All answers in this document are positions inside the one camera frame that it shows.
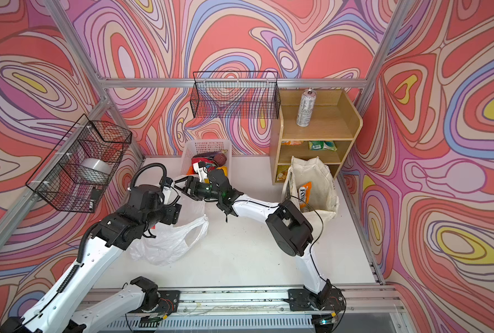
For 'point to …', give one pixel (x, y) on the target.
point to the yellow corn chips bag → (282, 173)
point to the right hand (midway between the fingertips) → (176, 191)
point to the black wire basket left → (75, 173)
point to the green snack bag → (322, 145)
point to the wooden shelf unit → (322, 123)
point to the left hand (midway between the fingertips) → (173, 201)
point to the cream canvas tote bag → (323, 202)
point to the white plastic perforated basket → (192, 147)
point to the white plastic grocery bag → (173, 243)
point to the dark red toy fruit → (220, 159)
